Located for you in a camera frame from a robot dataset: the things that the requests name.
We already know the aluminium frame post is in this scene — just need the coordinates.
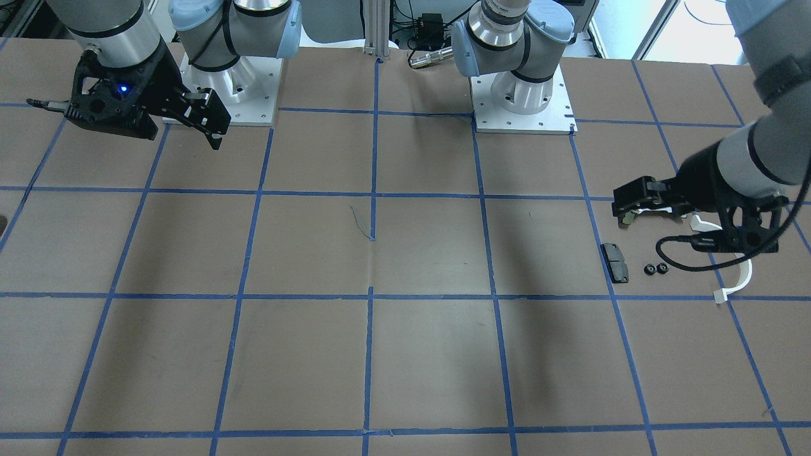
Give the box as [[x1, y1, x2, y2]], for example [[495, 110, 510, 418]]
[[360, 1, 391, 61]]

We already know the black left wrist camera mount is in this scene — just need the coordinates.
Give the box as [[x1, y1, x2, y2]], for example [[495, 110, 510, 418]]
[[689, 191, 789, 254]]

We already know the loose blue tape thread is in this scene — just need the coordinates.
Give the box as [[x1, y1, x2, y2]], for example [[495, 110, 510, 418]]
[[350, 205, 374, 242]]

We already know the white curved plastic part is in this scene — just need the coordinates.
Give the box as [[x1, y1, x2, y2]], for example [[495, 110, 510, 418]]
[[689, 215, 753, 305]]

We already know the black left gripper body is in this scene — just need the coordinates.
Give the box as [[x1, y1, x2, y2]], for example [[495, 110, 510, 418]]
[[672, 142, 732, 222]]

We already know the green curved brake shoe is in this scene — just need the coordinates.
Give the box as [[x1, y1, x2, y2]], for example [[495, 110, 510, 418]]
[[618, 207, 684, 226]]

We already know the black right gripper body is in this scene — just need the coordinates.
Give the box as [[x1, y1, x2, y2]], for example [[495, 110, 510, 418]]
[[63, 44, 186, 141]]

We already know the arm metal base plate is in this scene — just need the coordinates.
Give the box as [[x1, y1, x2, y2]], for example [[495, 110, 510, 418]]
[[469, 65, 578, 135], [179, 54, 286, 127]]

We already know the grey brake pad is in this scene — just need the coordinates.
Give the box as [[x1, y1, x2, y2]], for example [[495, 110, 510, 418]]
[[601, 243, 629, 284]]

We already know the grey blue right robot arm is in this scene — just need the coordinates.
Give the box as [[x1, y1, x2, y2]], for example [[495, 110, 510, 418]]
[[28, 1, 302, 150]]

